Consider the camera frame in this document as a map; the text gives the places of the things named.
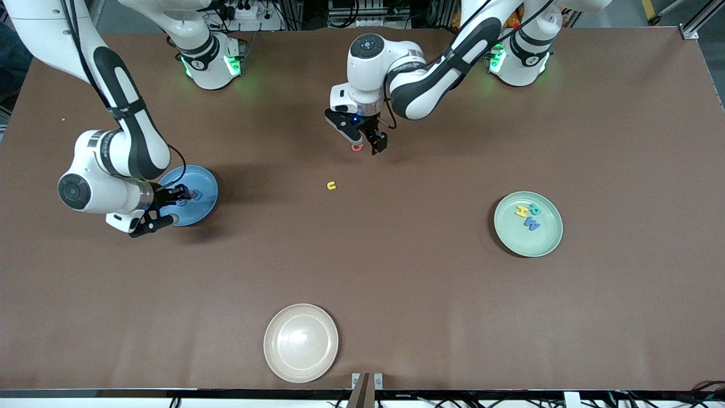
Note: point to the black equipment rack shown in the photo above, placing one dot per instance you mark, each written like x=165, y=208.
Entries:
x=368, y=11

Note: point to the bag of orange items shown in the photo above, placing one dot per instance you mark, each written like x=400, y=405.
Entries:
x=512, y=20

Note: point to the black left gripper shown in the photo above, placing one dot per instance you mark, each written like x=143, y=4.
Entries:
x=372, y=127

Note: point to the beige plate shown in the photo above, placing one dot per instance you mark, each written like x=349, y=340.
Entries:
x=301, y=343

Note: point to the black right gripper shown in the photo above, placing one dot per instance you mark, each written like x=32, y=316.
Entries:
x=162, y=198

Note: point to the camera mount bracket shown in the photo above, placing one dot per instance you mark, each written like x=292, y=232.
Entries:
x=365, y=391

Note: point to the aluminium corner bracket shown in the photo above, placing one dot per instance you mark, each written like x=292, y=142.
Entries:
x=690, y=33

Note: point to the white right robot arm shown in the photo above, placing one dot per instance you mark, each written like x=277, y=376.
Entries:
x=113, y=195

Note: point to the pale green plate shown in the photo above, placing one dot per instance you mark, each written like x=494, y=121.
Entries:
x=528, y=241

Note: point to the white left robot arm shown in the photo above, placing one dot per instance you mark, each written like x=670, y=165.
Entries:
x=368, y=73

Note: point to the blue plate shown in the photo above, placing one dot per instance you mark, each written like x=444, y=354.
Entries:
x=204, y=212

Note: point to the blue capital letter W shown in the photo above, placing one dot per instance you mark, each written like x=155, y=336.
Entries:
x=532, y=224

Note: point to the white power strip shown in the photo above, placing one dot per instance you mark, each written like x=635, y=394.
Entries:
x=255, y=14

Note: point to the blue clothed person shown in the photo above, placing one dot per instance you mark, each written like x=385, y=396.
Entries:
x=11, y=56

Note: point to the yellow capital letter H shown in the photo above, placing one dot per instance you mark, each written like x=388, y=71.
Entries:
x=521, y=211

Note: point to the yellow black striped post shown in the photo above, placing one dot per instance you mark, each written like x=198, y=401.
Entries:
x=651, y=11

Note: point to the teal capital letter R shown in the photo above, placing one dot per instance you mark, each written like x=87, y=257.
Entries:
x=534, y=209

